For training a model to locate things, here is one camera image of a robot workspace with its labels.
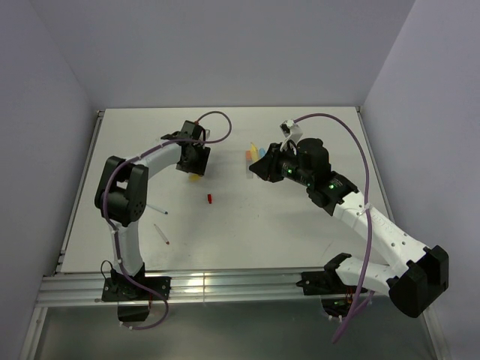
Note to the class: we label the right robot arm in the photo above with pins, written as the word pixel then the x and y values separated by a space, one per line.
pixel 414 275

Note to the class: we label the orange clear marker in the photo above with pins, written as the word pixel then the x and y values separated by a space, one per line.
pixel 249 174

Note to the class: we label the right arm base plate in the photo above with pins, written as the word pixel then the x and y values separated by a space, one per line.
pixel 321 283

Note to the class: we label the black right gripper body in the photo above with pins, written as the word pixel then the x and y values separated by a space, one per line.
pixel 292 170

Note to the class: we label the thin blue pen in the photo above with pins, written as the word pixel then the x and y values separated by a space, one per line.
pixel 158 209

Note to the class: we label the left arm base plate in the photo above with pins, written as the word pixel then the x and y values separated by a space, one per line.
pixel 124 291

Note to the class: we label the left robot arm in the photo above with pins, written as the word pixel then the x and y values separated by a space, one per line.
pixel 121 194

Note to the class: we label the aluminium frame rail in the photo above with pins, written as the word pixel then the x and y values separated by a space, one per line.
pixel 76 290

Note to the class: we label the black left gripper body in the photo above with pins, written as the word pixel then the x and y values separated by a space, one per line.
pixel 198 162

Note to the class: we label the yellow highlighter marker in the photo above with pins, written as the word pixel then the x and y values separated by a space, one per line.
pixel 255 155

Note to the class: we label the thin red pen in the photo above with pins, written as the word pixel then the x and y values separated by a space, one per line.
pixel 161 234

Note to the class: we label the yellow marker cap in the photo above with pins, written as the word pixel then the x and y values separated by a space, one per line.
pixel 194 178

